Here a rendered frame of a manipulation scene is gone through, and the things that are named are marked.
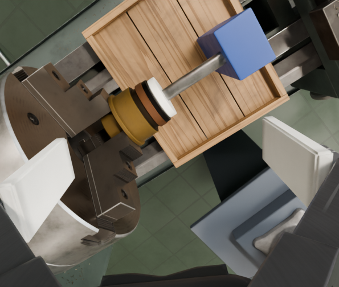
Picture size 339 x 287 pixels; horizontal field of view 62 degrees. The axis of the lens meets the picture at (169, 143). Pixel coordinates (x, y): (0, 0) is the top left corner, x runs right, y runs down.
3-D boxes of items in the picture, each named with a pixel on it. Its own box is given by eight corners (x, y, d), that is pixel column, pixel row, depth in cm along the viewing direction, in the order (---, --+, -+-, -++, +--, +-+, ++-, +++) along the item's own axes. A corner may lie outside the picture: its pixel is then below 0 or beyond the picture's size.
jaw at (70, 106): (55, 150, 44) (-6, 87, 39) (62, 136, 48) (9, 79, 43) (112, 111, 42) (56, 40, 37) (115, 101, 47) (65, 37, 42)
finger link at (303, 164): (317, 153, 12) (335, 151, 12) (261, 117, 18) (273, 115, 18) (313, 216, 13) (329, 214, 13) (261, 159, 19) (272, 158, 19)
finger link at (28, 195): (29, 243, 13) (13, 245, 13) (76, 178, 20) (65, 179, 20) (12, 184, 12) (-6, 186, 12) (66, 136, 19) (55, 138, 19)
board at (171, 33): (175, 162, 71) (176, 168, 67) (86, 33, 62) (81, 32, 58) (282, 96, 66) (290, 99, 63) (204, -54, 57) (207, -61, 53)
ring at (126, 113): (125, 163, 43) (175, 131, 42) (86, 113, 40) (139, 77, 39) (131, 144, 52) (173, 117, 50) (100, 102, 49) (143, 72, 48)
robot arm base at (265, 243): (344, 237, 86) (356, 249, 81) (285, 277, 91) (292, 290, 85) (311, 197, 82) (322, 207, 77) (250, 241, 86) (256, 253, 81)
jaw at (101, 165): (85, 176, 48) (100, 242, 41) (64, 165, 44) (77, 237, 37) (139, 142, 46) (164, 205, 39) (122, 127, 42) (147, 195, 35)
